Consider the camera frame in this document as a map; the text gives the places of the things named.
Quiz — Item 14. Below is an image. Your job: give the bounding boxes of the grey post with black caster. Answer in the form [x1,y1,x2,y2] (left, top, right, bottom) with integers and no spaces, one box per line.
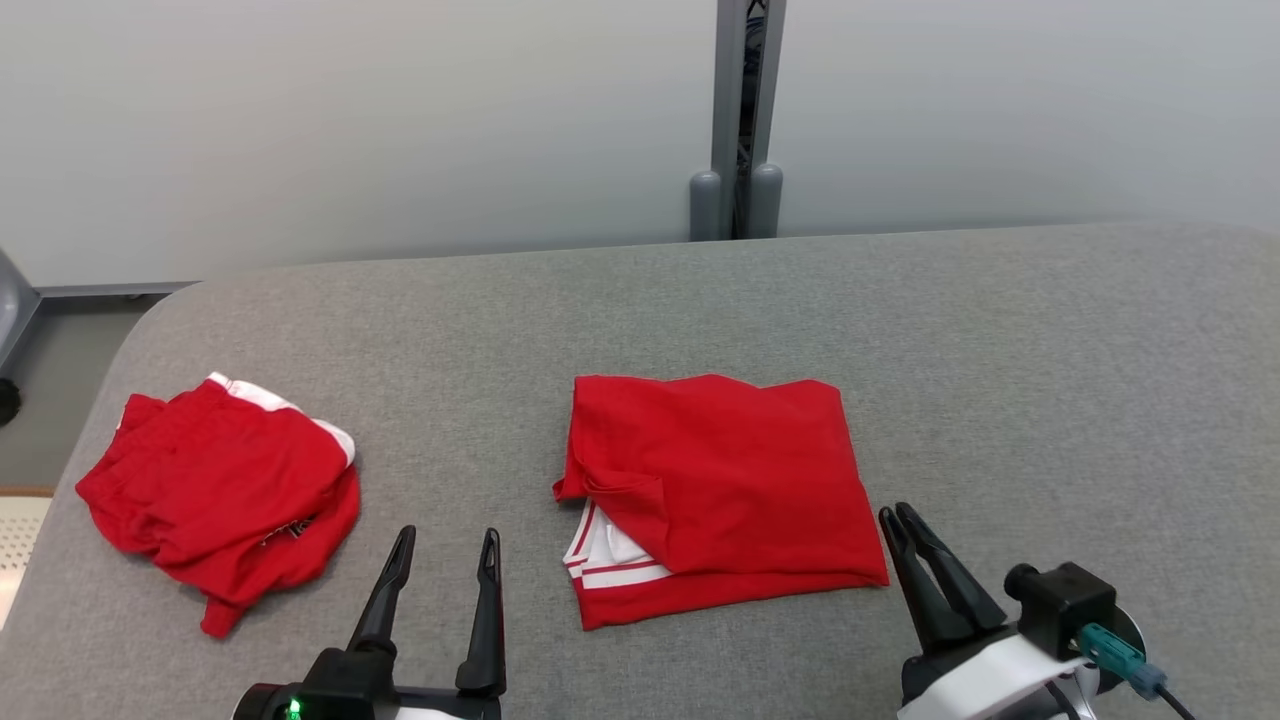
[0,248,41,426]

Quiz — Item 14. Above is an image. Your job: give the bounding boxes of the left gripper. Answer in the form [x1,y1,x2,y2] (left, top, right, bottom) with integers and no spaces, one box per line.
[347,524,508,720]

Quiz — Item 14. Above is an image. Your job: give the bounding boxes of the grey partition base rail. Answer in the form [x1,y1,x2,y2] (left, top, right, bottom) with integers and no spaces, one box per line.
[36,281,197,299]

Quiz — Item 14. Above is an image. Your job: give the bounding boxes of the right black cable teal plug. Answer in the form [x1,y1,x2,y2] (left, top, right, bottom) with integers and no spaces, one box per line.
[1078,622,1201,720]

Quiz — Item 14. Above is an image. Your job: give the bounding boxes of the cream perforated laundry basket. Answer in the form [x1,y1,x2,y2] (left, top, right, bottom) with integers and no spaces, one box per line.
[0,487,56,631]

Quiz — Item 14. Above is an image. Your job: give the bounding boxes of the red shorts with white panel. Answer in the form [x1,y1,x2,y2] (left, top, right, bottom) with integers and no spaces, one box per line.
[75,372,361,639]

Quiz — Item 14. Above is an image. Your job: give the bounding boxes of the grey partition post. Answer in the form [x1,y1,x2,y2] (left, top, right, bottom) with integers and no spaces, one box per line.
[689,0,789,242]

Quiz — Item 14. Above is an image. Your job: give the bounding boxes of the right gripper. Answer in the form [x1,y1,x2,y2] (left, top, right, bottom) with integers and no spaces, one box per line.
[878,501,1103,720]

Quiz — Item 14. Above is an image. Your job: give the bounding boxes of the red jersey with white trim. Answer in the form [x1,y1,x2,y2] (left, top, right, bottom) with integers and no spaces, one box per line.
[553,374,891,631]

